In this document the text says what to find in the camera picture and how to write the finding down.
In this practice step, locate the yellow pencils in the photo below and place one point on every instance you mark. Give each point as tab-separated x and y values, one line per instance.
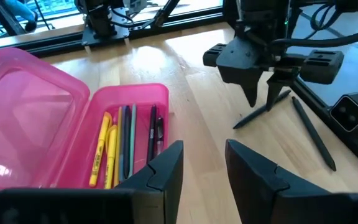
110	155

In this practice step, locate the black pen with white print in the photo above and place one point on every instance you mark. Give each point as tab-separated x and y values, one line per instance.
152	133

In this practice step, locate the translucent barrel pen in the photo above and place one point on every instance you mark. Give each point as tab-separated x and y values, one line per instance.
159	130

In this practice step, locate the black table-level camera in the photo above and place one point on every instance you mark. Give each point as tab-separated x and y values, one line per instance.
353	115

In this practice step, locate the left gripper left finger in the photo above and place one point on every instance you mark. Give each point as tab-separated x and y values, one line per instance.
163	186

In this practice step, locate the dark blue pen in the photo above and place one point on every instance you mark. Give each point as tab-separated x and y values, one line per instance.
126	140

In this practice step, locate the pink translucent supply box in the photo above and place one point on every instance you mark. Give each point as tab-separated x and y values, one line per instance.
26	109

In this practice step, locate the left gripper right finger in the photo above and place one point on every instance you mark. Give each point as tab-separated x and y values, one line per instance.
269	199

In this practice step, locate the yellow highlighter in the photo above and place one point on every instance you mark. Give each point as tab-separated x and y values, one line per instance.
99	152

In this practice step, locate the orange pencil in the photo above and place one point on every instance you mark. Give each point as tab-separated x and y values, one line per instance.
117	146

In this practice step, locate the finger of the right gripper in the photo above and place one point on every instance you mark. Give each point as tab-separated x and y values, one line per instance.
278	79
244	77

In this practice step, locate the matte black pen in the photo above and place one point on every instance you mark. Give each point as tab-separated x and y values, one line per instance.
250	119
314	133

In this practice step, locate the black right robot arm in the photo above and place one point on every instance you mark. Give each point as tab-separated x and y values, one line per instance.
101	21

